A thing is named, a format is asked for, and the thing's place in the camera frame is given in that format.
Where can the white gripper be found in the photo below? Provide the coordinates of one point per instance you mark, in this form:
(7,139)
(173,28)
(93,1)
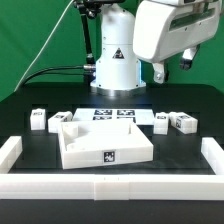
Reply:
(164,28)

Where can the white square tabletop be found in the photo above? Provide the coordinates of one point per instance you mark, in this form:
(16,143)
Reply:
(102,143)

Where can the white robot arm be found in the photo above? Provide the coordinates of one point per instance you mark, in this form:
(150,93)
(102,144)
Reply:
(118,70)

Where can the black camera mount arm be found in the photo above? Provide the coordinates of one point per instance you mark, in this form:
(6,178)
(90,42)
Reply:
(89,9)

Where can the white marker base plate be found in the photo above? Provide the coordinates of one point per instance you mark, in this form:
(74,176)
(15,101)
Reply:
(139,116)

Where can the white U-shaped fence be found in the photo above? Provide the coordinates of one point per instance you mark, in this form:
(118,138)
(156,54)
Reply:
(103,187)

